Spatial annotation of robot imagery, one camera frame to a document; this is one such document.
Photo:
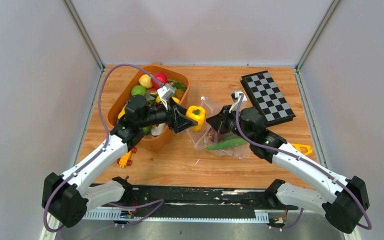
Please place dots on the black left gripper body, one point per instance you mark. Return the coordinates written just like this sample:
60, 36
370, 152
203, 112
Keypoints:
172, 121

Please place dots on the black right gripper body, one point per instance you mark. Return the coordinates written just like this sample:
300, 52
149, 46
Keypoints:
228, 122

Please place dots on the dark red apple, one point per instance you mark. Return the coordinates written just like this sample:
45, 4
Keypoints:
214, 136

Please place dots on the yellow bell pepper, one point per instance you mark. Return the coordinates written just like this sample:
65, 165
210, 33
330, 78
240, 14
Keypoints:
198, 114

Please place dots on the clear zip top bag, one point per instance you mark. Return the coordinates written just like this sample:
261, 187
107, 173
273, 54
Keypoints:
201, 140

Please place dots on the light green pepper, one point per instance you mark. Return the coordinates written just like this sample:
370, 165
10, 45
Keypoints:
230, 143

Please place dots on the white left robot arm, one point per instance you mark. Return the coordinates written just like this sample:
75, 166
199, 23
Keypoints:
69, 196

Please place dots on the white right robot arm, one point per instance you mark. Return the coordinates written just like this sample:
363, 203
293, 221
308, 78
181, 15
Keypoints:
341, 200

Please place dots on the yellow corn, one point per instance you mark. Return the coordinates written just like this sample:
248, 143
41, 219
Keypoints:
176, 100

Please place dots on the white garlic bulb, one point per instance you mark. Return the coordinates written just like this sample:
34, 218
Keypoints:
158, 129

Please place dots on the brown kiwi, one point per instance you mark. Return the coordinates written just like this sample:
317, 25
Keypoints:
179, 93

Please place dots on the green mango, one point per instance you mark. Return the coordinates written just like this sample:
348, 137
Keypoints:
147, 130

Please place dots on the green lettuce leaf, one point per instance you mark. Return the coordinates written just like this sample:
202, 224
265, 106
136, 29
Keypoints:
177, 85

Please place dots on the orange plastic basket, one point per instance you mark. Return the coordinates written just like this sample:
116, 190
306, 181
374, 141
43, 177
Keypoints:
158, 142

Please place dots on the green lime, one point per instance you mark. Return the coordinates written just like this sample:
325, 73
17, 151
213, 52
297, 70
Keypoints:
138, 90

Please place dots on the black white checkerboard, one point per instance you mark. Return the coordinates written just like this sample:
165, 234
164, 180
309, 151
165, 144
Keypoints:
267, 98

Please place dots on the yellow lemon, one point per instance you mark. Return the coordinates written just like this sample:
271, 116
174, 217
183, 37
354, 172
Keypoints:
145, 81

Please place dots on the yellow pear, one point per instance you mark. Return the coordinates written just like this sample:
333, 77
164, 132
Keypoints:
121, 113

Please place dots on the yellow toy car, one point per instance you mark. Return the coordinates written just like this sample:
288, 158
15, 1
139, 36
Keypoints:
125, 160

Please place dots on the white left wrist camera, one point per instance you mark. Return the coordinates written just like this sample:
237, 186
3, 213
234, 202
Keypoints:
165, 93

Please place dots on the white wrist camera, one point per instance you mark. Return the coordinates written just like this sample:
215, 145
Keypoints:
237, 97
165, 93

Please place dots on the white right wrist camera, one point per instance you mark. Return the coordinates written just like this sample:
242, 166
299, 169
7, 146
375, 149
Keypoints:
237, 97

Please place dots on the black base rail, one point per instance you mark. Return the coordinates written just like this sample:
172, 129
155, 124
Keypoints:
199, 202

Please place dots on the white slotted cable duct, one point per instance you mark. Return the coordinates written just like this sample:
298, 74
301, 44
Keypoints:
117, 215

